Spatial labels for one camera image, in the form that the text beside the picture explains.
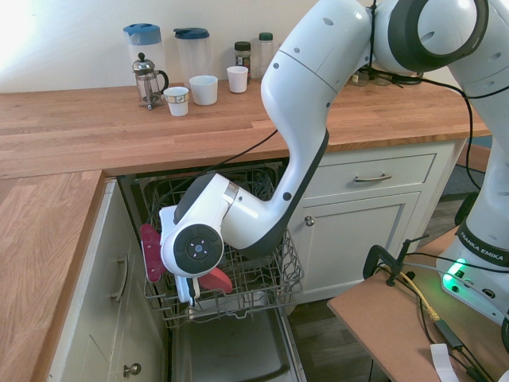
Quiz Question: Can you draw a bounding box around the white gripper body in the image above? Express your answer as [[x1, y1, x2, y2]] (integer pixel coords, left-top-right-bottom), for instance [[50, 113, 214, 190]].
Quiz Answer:
[[174, 274, 202, 308]]

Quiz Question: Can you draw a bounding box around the red round plate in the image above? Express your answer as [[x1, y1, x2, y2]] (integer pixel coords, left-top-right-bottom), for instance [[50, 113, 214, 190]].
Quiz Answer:
[[139, 223, 234, 295]]

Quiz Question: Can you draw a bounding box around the dishwasher with open door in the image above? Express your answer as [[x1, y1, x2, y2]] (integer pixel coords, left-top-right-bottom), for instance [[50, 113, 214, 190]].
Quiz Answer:
[[116, 158, 308, 382]]

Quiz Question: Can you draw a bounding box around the white cup yellow blue band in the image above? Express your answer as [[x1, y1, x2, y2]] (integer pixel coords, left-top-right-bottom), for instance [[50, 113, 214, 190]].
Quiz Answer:
[[162, 86, 190, 118]]

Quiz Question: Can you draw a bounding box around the black C-clamp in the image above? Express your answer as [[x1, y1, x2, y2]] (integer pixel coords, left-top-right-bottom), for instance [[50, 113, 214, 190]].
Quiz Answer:
[[363, 234, 431, 288]]

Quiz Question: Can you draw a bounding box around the large plain white mug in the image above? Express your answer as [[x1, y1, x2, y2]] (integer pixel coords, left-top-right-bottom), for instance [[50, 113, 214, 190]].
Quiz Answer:
[[188, 74, 220, 107]]

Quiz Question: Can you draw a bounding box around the wooden robot mounting board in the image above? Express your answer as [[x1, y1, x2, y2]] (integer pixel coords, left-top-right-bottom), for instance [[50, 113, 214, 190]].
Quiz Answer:
[[326, 229, 509, 382]]

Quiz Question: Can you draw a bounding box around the glass French press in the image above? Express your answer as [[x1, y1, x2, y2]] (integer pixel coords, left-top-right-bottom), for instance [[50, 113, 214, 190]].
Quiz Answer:
[[131, 52, 170, 111]]

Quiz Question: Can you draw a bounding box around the small ribbed white cup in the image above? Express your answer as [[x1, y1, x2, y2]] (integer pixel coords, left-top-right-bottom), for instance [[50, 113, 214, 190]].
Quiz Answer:
[[226, 65, 250, 95]]

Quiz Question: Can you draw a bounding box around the clear pitcher dark blue lid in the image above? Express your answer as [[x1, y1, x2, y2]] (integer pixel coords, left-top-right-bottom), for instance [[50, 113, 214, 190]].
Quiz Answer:
[[172, 26, 212, 87]]

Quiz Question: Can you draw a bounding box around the spice jar black lid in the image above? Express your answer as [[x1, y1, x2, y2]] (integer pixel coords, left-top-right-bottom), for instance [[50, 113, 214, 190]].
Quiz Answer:
[[233, 40, 253, 81]]

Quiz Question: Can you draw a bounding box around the clear pitcher light blue lid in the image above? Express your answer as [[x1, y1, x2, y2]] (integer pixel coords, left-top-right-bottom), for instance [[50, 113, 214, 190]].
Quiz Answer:
[[122, 23, 165, 91]]

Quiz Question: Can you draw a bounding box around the clear jar green lid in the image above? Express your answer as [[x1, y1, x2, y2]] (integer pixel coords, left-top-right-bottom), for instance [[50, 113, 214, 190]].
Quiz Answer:
[[257, 32, 276, 81]]

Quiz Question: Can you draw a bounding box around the white paper strip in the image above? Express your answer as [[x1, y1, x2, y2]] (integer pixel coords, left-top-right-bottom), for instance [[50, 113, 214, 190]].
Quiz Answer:
[[429, 342, 460, 382]]

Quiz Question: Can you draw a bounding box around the metal drawer handle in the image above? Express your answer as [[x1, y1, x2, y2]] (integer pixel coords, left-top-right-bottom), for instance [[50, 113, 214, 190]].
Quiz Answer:
[[112, 254, 130, 304], [354, 173, 393, 184]]

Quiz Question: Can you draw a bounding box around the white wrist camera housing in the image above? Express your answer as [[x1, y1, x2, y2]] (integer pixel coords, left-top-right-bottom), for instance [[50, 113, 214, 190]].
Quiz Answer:
[[158, 204, 181, 242]]

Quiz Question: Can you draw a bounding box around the grey wire dishwasher rack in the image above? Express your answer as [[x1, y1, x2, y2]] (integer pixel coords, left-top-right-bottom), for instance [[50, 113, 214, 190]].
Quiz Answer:
[[143, 166, 306, 330]]

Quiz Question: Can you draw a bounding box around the long black robot cable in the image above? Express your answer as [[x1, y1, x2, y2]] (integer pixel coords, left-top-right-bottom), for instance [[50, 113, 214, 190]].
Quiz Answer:
[[146, 0, 484, 236]]

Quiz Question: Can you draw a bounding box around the yellow cable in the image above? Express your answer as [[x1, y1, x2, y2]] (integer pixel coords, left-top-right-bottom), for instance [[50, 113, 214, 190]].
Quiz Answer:
[[400, 270, 441, 322]]

